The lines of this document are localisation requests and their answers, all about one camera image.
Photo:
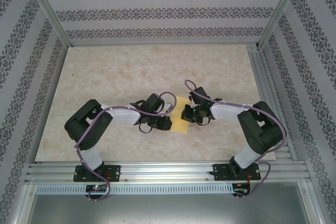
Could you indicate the pale yellow paper sheet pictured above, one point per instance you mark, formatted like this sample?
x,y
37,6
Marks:
x,y
179,121

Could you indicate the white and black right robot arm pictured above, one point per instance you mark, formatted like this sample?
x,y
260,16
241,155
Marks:
x,y
225,111

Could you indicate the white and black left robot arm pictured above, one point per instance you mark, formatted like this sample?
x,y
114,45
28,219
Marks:
x,y
123,117

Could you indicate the right controller board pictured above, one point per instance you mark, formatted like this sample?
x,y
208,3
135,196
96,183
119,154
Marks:
x,y
241,188

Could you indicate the controller board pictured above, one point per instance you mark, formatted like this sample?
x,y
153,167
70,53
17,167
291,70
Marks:
x,y
241,188
97,188

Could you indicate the left controller board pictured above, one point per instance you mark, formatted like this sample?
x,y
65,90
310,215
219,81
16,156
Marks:
x,y
97,188

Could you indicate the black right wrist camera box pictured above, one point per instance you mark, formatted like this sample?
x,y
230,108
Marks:
x,y
200,95

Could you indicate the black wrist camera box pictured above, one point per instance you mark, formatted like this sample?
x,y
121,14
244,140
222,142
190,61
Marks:
x,y
200,95
153,102

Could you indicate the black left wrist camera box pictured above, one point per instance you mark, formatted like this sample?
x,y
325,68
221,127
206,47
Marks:
x,y
153,102

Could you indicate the aluminium mounting rail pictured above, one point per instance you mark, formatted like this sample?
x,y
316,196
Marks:
x,y
168,171

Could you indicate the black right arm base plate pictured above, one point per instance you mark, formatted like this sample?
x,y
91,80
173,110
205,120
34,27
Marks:
x,y
219,172

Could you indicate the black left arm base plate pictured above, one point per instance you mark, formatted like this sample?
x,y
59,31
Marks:
x,y
115,172

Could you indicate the aluminium side rail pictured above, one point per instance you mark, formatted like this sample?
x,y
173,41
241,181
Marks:
x,y
270,98

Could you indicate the aluminium frame post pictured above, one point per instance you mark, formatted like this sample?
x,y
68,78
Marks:
x,y
50,11
281,11

